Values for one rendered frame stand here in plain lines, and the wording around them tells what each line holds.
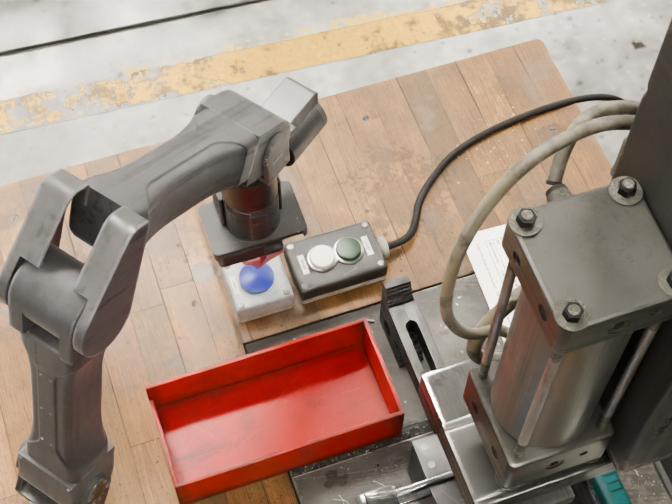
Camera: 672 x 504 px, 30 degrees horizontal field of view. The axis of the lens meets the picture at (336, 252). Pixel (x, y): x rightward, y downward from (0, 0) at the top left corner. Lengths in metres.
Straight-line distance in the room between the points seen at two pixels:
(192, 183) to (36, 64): 1.79
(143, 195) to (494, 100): 0.70
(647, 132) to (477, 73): 0.86
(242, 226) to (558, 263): 0.55
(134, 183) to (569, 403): 0.39
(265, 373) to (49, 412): 0.34
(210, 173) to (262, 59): 1.70
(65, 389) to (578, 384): 0.45
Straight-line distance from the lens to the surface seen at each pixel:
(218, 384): 1.39
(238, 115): 1.15
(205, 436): 1.38
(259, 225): 1.28
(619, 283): 0.79
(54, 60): 2.85
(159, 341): 1.44
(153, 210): 1.03
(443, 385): 1.15
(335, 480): 1.36
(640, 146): 0.81
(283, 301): 1.42
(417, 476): 1.32
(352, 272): 1.43
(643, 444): 0.98
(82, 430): 1.17
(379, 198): 1.52
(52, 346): 1.06
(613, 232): 0.81
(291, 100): 1.24
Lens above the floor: 2.18
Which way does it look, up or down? 60 degrees down
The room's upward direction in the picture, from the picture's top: 1 degrees clockwise
